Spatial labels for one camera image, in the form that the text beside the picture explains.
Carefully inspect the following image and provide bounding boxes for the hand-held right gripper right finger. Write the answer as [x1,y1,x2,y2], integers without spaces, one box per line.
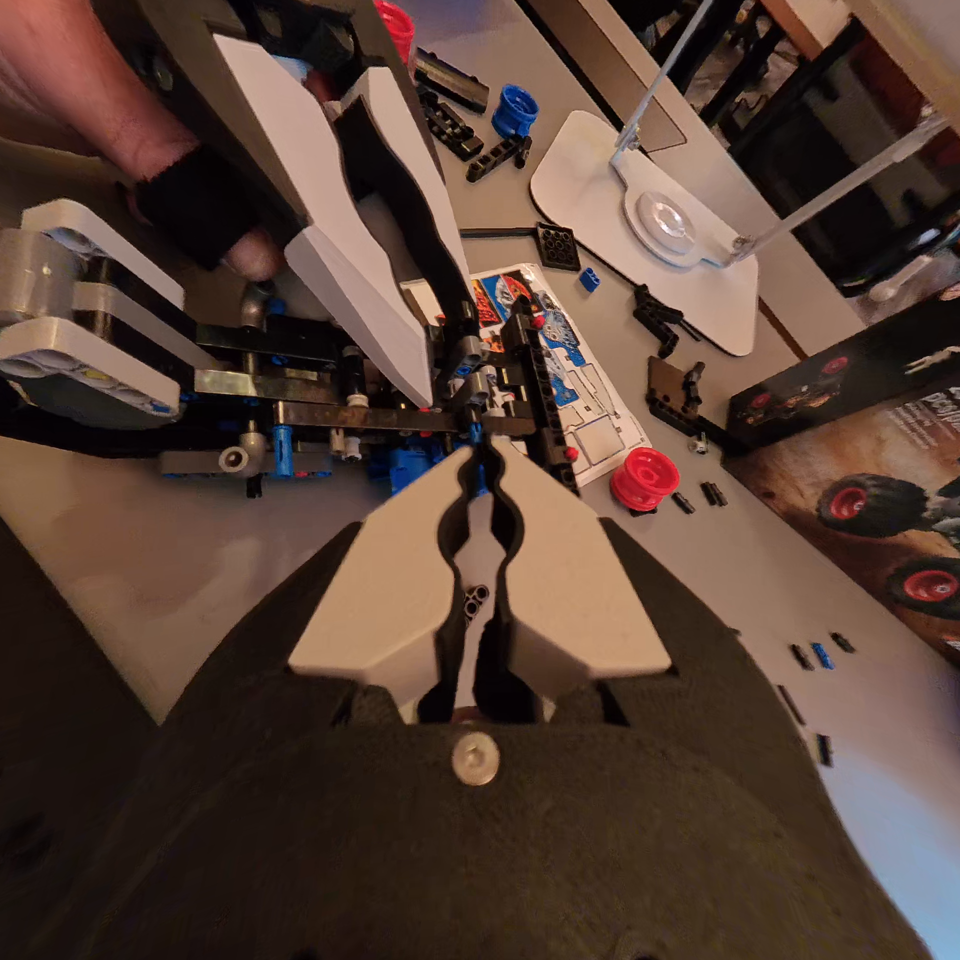
[472,438,673,725]

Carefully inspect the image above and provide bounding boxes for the white and silver bracket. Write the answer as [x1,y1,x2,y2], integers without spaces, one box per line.
[0,198,186,430]

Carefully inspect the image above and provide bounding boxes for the black technic beams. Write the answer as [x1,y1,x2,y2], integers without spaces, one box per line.
[412,47,490,115]

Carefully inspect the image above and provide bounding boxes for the black angled beam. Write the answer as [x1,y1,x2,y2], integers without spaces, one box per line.
[632,283,685,360]

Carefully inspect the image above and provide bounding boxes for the black brick chassis assembly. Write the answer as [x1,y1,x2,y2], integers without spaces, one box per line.
[157,281,582,500]

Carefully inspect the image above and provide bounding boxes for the black holed beam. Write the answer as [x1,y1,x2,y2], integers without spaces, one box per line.
[418,88,485,162]
[465,133,534,184]

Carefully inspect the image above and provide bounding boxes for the black square plate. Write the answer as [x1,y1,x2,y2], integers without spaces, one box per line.
[535,222,582,272]

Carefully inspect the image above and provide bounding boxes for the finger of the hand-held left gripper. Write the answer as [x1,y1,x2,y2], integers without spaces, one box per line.
[212,32,436,408]
[332,66,483,335]

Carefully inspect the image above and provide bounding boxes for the red wheel rim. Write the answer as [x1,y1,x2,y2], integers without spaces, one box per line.
[609,447,682,516]
[372,0,417,67]

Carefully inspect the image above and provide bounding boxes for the person's left hand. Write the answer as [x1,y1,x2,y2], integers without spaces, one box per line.
[0,0,286,281]

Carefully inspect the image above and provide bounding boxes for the dark toy truck box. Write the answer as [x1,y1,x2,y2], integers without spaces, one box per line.
[723,285,960,671]

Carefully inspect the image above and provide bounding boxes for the pale table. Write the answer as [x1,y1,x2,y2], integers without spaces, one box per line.
[757,0,960,121]

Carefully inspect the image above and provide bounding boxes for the grey desk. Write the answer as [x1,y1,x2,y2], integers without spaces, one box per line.
[0,0,960,960]

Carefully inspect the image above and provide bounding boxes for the black plate subassembly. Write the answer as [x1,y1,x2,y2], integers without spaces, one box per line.
[646,356,727,453]

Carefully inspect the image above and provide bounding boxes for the dark chair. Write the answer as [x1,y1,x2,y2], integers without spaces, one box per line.
[675,0,960,297]

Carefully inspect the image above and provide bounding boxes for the sticker sheet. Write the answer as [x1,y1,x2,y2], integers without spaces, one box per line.
[468,262,651,487]

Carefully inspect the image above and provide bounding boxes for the white stand base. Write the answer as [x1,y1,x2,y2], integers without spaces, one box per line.
[529,110,761,358]

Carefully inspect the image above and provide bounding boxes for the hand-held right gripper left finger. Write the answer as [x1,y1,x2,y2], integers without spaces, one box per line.
[287,445,477,725]

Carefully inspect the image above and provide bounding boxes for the blue wheel rim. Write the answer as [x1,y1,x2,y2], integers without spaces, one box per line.
[491,84,540,140]

